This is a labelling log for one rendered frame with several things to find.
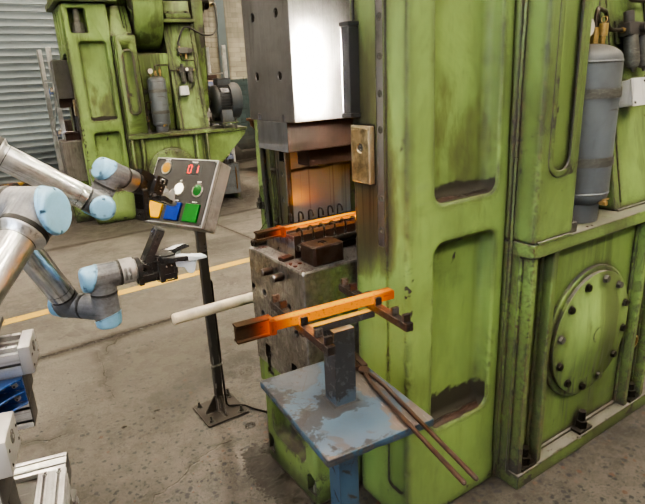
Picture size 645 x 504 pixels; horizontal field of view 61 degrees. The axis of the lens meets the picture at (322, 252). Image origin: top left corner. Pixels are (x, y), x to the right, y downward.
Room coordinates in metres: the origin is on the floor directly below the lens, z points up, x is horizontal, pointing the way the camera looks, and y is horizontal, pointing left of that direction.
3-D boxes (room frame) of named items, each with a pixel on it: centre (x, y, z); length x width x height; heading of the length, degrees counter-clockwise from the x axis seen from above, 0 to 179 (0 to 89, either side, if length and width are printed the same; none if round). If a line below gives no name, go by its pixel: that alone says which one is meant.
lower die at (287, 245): (1.97, -0.03, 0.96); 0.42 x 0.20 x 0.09; 123
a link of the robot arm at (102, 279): (1.50, 0.64, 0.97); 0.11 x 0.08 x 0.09; 123
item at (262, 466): (1.83, 0.19, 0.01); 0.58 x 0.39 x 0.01; 33
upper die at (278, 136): (1.97, -0.03, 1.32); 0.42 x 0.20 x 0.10; 123
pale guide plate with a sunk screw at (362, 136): (1.66, -0.14, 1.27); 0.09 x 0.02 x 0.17; 33
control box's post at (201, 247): (2.27, 0.52, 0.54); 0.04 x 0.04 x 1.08; 33
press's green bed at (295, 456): (1.93, -0.07, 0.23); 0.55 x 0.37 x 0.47; 123
